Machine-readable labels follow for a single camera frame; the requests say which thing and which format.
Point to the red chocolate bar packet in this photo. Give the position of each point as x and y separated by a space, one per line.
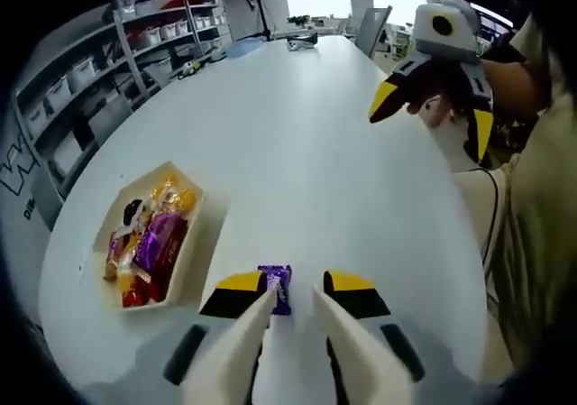
142 297

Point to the light blue box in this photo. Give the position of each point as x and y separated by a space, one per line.
243 48

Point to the person's right hand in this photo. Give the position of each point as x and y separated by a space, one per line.
444 94

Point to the yellow black small tool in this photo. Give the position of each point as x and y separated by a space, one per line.
189 70

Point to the black snack packet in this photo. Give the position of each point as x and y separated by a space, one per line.
134 211

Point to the potted plant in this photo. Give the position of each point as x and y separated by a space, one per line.
299 19

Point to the grey chair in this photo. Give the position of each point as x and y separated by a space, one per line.
374 28
110 118

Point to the long purple snack bar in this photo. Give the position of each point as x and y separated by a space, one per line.
162 247

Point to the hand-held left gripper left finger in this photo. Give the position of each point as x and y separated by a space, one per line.
149 369

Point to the person in beige shirt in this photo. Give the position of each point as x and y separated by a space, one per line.
541 197

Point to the white food tongs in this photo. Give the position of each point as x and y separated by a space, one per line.
225 355

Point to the group of white storage bins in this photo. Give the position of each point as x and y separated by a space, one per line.
81 73

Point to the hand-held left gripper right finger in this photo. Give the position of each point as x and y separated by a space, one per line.
428 369

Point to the white curved device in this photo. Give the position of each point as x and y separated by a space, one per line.
302 43

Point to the black tripod stand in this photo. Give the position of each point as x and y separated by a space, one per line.
261 10

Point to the mesh office chair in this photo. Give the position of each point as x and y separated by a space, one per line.
158 73

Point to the yellow cake packet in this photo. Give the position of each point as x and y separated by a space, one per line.
176 197
126 274

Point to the cream hexagonal food container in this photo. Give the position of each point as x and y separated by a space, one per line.
198 242

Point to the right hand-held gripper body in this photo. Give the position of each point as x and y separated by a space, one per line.
451 39

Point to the grey metal shelf rack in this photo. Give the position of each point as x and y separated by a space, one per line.
135 39

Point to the small purple candy packet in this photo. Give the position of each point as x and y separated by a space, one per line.
278 283

